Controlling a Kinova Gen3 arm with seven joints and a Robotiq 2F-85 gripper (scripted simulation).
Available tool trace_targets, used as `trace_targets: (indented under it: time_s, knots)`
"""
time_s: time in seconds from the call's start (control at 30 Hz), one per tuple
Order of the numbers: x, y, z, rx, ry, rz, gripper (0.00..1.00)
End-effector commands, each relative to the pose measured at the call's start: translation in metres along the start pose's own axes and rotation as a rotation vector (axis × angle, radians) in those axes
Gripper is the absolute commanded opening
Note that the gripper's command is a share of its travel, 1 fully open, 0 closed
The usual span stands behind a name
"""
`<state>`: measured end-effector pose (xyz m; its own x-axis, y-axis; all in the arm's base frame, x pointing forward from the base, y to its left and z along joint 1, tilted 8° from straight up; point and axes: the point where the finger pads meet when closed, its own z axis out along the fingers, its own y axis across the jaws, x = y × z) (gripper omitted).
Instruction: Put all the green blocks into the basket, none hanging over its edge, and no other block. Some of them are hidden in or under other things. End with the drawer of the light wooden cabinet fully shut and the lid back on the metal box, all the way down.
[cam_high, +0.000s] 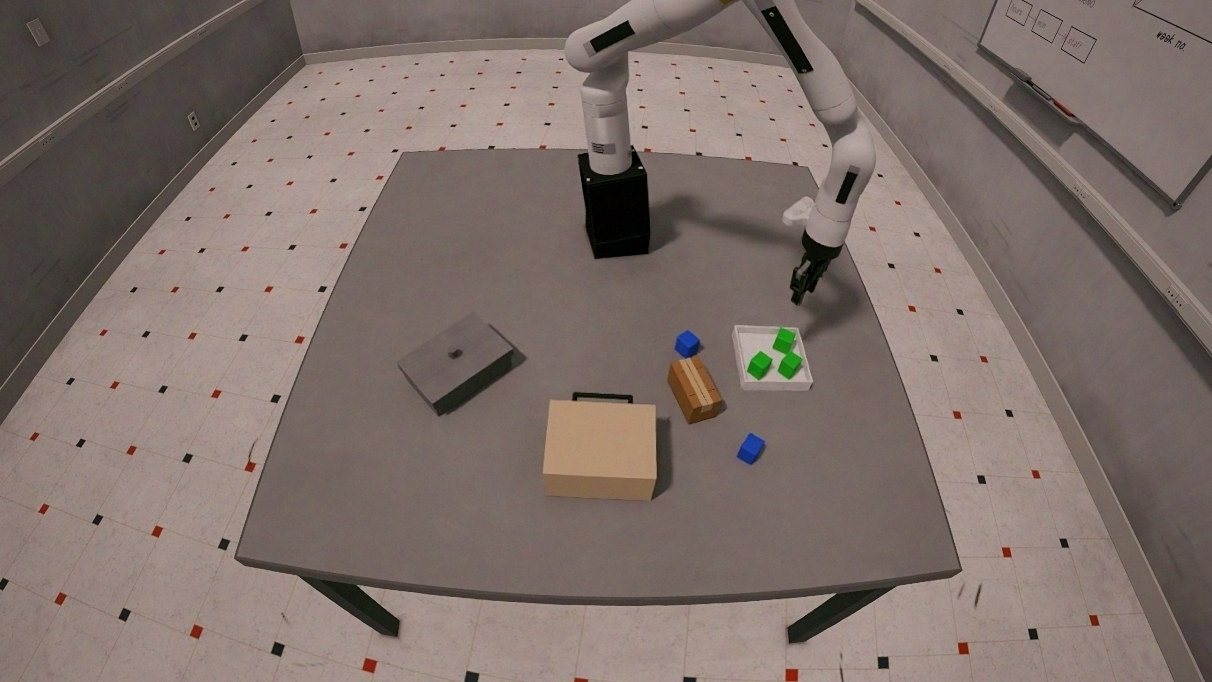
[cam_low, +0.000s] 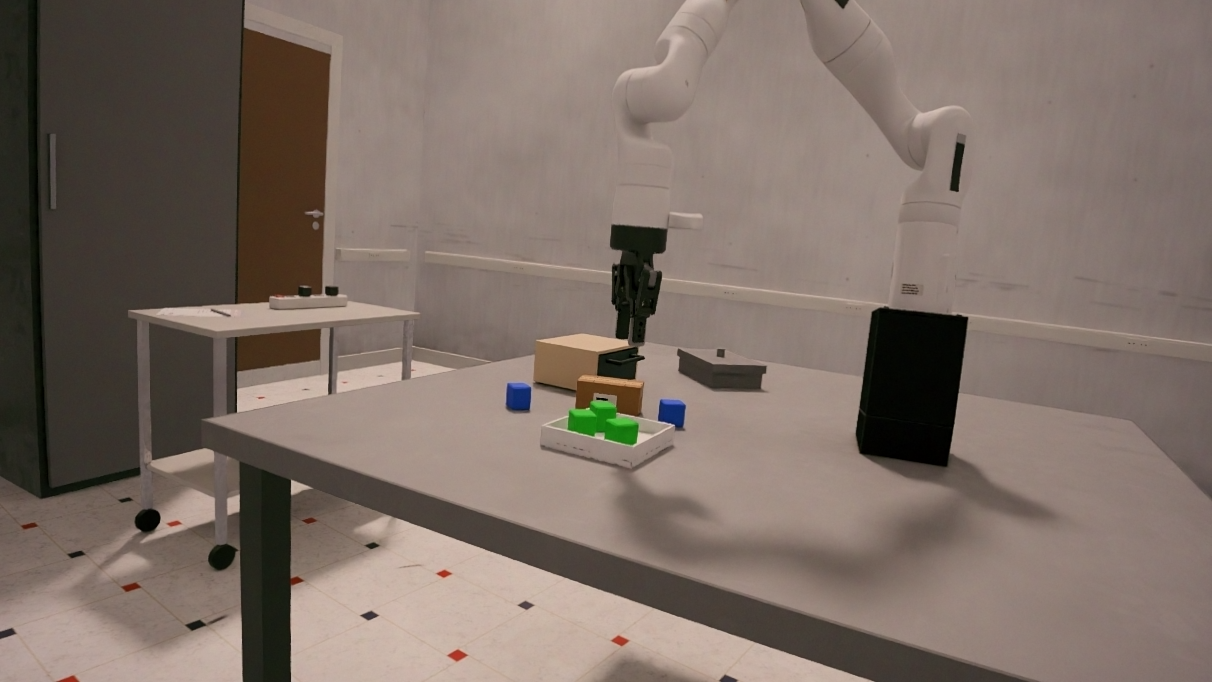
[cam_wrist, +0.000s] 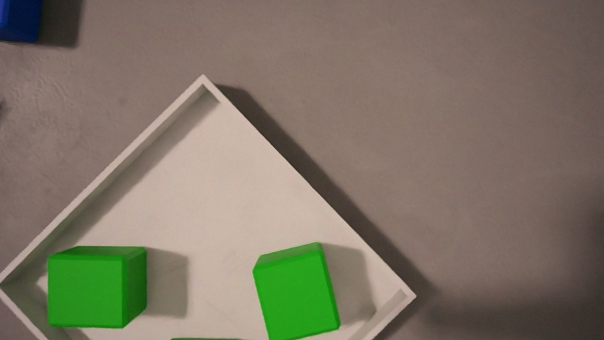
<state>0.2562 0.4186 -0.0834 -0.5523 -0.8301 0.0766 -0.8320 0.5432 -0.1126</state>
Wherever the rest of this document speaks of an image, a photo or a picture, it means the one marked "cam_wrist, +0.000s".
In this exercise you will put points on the off-white shallow tray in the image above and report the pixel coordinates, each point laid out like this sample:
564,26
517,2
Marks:
205,196

